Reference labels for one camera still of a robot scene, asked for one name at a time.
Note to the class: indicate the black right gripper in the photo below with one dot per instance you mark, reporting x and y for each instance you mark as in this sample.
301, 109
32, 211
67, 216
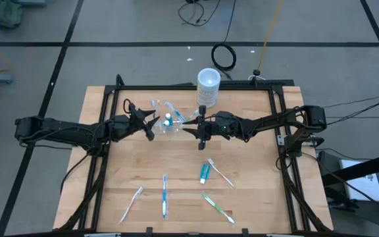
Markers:
202, 110

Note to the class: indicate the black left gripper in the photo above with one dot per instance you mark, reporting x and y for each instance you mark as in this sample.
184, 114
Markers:
133, 126

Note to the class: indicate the blue white toothbrush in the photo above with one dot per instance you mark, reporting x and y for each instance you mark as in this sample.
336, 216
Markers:
164, 197

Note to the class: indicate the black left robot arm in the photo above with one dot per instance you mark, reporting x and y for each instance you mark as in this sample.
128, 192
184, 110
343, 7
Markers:
61, 131

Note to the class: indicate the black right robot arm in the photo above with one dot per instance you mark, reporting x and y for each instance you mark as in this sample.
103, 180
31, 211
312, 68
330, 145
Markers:
275, 121

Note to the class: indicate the clear acrylic organizer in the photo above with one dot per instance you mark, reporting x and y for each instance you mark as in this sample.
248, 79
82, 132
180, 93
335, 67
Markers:
176, 129

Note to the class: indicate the white wipes canister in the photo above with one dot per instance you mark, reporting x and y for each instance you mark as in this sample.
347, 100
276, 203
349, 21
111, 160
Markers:
208, 89

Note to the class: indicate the blue floor bin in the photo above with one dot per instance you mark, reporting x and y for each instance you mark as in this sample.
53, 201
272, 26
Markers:
28, 2

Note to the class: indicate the black equipment stand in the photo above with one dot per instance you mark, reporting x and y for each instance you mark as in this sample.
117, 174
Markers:
357, 169

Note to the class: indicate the green cloth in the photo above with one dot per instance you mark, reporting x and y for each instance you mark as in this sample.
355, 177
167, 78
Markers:
5, 13

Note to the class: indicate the white printed box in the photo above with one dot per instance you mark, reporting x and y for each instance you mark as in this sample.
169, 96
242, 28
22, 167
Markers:
367, 187

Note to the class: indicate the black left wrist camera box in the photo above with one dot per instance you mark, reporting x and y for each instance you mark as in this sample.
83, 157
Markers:
135, 112

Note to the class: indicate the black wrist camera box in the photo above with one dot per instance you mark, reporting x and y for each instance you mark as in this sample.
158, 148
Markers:
135, 112
224, 121

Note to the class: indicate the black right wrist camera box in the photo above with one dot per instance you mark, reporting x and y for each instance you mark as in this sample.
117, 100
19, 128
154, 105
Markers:
224, 121

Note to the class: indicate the black aluminium rig frame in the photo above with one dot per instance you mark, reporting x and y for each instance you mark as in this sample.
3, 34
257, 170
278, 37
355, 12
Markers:
176, 87

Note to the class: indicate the silver metal bracket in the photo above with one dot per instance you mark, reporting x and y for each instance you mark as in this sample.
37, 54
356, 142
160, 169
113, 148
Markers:
281, 140

